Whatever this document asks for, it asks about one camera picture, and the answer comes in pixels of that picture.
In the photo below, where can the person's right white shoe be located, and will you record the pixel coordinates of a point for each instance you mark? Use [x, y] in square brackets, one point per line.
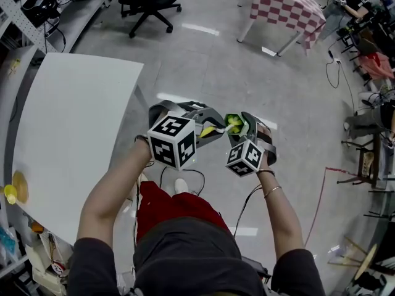
[181, 185]

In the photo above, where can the white table frame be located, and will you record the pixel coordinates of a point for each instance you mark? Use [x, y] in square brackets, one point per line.
[246, 31]

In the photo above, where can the person's right forearm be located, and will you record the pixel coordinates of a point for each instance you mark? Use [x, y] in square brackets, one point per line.
[281, 220]

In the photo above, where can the person's right hand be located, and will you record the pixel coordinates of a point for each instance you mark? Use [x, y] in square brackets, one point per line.
[264, 137]

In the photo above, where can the small yellow white packet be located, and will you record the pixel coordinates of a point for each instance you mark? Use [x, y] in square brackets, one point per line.
[14, 66]

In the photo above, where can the wooden cup rack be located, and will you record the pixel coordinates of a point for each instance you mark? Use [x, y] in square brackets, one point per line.
[21, 187]

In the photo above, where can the pink cloth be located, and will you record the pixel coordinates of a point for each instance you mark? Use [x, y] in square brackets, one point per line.
[376, 65]

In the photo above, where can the red white spool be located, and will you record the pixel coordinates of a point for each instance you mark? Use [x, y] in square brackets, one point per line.
[58, 268]

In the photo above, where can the wooden stool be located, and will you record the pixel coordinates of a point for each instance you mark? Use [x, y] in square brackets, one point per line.
[367, 261]

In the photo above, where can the orange plastic container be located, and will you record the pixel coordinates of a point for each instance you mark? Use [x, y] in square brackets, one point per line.
[37, 227]

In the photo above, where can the white metal shelf rack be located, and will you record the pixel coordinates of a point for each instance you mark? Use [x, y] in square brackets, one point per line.
[80, 14]

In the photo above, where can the wooden chair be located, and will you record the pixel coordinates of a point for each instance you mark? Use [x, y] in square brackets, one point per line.
[368, 165]

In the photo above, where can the green plastic cup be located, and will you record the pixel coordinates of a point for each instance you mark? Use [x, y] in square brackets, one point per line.
[243, 125]

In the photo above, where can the person's left forearm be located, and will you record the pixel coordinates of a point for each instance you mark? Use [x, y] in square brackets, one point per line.
[108, 190]

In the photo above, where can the light blue packet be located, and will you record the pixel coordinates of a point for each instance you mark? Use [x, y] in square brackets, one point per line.
[6, 239]

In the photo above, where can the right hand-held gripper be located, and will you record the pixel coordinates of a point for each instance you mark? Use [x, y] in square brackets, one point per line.
[245, 159]

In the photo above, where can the yellow plastic cup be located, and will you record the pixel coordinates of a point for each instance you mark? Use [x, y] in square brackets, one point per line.
[10, 194]

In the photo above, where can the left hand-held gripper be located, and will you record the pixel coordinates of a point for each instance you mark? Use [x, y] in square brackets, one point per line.
[171, 143]

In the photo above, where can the person's left white shoe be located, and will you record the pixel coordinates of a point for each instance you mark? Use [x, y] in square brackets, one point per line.
[143, 177]

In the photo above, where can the red white checkered tablecloth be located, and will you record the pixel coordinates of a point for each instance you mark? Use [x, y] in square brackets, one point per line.
[284, 5]

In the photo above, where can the person's white shoe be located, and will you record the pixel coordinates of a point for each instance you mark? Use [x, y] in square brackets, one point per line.
[181, 185]
[143, 177]

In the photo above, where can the person's dark shirt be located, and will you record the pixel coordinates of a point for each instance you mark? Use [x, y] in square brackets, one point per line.
[191, 257]

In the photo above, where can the person's red trousers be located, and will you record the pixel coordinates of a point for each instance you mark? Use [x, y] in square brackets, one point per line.
[166, 205]

